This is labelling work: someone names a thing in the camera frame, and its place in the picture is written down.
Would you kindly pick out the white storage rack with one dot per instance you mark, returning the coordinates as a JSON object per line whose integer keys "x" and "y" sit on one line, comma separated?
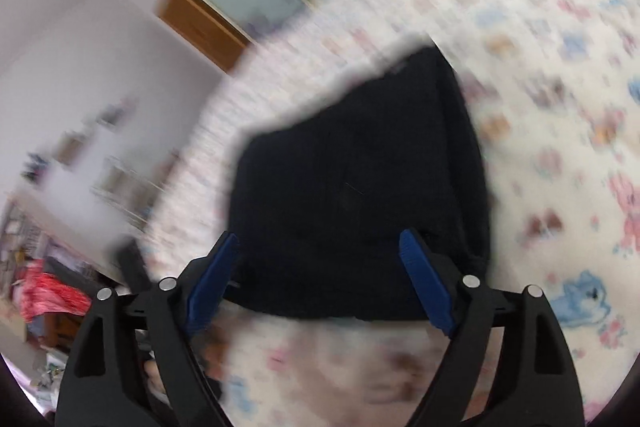
{"x": 130, "y": 192}

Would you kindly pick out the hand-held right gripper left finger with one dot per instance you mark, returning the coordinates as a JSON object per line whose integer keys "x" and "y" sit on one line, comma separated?
{"x": 210, "y": 287}

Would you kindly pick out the bear printed blanket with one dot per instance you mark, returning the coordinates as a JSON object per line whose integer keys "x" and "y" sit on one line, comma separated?
{"x": 550, "y": 107}

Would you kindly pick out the small white wall shelf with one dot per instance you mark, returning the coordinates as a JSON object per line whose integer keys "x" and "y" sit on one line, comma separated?
{"x": 116, "y": 113}

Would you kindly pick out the black pants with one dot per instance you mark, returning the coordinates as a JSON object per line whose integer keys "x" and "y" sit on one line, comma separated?
{"x": 350, "y": 182}

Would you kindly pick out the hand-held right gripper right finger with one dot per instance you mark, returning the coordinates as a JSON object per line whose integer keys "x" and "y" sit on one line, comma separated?
{"x": 427, "y": 287}

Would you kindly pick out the wooden door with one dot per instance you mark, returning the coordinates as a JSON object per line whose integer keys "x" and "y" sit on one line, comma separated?
{"x": 200, "y": 22}

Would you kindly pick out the red cloth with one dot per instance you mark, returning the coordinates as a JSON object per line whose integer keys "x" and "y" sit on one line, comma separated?
{"x": 52, "y": 292}

